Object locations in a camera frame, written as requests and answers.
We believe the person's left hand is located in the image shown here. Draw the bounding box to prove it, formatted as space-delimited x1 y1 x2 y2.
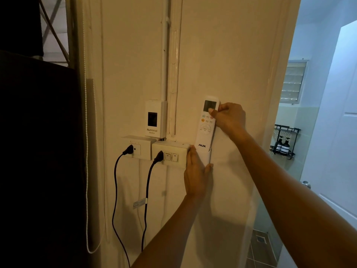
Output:
184 145 214 199

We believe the person's right hand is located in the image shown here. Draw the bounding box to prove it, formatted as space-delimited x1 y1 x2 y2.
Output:
208 102 246 138

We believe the white air conditioner remote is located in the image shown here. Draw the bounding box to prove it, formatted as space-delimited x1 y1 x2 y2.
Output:
194 95 220 167

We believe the person's left forearm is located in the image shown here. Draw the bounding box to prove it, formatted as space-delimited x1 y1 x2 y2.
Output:
131 192 207 268

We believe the person's right forearm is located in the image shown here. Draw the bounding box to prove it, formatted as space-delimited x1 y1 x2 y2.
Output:
231 128 357 268

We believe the white breaker box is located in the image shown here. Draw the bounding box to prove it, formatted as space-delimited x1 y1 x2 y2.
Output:
144 100 168 139

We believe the white round conduit pipe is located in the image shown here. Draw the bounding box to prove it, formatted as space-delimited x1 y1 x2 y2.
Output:
160 0 171 102

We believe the louvered glass window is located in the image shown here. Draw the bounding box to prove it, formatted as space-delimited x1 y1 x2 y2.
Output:
279 60 309 105

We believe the white door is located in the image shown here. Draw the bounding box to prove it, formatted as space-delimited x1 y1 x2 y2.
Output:
300 19 357 230

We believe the metal window grille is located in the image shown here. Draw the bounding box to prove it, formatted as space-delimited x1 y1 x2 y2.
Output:
38 0 71 67

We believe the white switch and socket box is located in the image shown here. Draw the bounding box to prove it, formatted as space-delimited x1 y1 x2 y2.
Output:
151 140 192 169

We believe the white flat cable trunking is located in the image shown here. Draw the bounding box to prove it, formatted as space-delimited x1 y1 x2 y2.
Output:
167 0 184 137

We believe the black plug with tagged cable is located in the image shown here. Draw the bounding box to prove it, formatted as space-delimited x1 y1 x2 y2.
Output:
141 151 165 252

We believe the white wall socket box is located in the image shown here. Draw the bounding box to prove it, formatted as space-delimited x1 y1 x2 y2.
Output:
122 135 157 161

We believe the black wire wall shelf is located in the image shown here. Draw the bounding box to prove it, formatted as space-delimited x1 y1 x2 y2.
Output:
270 124 301 160

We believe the white bead chain cord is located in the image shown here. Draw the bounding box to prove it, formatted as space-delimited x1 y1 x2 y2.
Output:
81 0 104 254

